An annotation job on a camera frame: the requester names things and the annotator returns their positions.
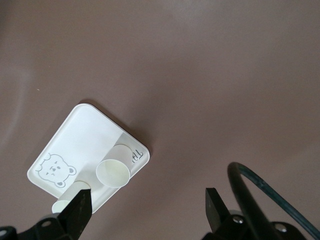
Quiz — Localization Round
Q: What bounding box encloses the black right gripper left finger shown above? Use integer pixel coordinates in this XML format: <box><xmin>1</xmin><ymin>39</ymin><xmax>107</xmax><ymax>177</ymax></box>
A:
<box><xmin>29</xmin><ymin>188</ymin><xmax>94</xmax><ymax>240</ymax></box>

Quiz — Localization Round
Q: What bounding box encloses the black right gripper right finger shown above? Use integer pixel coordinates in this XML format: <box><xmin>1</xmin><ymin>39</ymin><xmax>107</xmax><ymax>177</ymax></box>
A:
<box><xmin>203</xmin><ymin>187</ymin><xmax>253</xmax><ymax>240</ymax></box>

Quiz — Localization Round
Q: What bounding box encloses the white plastic cup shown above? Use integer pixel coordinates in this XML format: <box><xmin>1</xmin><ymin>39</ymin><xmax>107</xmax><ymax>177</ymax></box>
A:
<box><xmin>51</xmin><ymin>180</ymin><xmax>92</xmax><ymax>215</ymax></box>

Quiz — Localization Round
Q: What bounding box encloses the cream paper cup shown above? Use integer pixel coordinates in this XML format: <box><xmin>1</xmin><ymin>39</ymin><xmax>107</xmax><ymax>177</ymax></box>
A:
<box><xmin>95</xmin><ymin>143</ymin><xmax>133</xmax><ymax>189</ymax></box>

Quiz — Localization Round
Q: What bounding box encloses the cream tray with bear print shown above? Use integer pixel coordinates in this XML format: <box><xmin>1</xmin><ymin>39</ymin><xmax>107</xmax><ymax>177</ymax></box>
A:
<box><xmin>26</xmin><ymin>102</ymin><xmax>151</xmax><ymax>215</ymax></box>

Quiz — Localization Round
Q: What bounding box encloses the brown table cover mat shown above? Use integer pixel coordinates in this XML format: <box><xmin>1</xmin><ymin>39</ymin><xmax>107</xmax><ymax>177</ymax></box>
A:
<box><xmin>0</xmin><ymin>0</ymin><xmax>320</xmax><ymax>240</ymax></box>

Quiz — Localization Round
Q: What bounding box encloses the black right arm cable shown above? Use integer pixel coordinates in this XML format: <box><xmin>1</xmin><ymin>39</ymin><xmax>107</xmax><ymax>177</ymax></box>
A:
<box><xmin>227</xmin><ymin>161</ymin><xmax>320</xmax><ymax>240</ymax></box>

